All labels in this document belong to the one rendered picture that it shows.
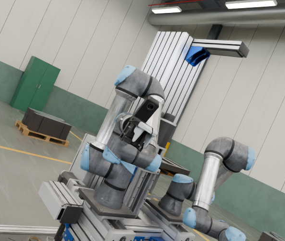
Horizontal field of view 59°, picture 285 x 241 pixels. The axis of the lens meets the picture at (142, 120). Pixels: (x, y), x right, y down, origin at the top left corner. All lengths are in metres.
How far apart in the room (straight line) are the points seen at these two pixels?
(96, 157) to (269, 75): 8.86
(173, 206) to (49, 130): 5.50
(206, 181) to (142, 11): 11.83
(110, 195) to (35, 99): 9.00
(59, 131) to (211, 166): 5.92
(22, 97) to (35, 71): 1.02
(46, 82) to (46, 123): 3.60
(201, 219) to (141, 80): 0.66
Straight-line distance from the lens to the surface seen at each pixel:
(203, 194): 1.20
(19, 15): 10.44
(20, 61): 10.45
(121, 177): 1.23
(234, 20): 9.61
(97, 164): 1.19
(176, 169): 5.33
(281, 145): 8.74
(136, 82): 1.17
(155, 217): 1.66
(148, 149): 0.98
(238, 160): 1.35
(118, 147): 0.93
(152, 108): 0.78
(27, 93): 10.00
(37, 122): 6.65
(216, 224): 1.21
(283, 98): 9.21
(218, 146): 1.29
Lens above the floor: 1.47
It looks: level
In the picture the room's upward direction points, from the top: 25 degrees clockwise
